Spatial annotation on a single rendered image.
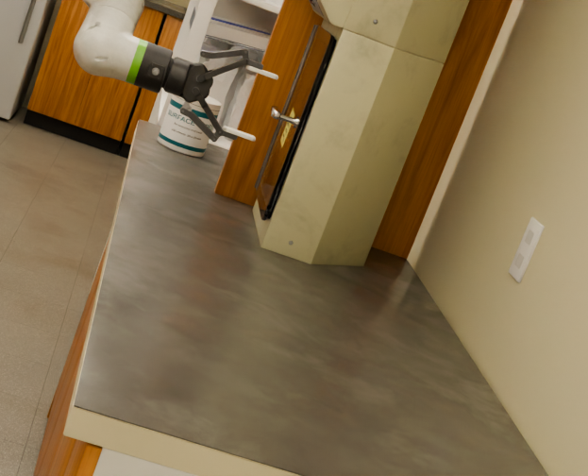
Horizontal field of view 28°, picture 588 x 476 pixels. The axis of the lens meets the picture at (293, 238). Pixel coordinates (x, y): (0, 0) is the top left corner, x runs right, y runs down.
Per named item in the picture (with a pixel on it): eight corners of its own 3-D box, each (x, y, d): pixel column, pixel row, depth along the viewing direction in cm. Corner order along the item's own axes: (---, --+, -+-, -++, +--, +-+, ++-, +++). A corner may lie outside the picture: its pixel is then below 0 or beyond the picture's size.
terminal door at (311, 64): (258, 191, 271) (320, 25, 262) (265, 223, 241) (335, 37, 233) (255, 189, 271) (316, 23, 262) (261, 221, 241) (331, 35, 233)
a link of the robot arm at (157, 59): (148, 39, 245) (134, 80, 247) (147, 44, 234) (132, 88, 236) (176, 49, 246) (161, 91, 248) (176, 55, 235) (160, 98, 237)
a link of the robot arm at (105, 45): (62, 76, 240) (70, 43, 231) (80, 28, 247) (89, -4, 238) (128, 98, 243) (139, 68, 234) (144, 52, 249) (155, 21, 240)
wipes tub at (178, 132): (202, 151, 321) (221, 100, 318) (203, 161, 308) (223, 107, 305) (157, 136, 318) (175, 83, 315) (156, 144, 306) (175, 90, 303)
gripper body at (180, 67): (160, 94, 239) (204, 110, 241) (175, 55, 237) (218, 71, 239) (161, 90, 246) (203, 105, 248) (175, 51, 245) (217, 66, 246)
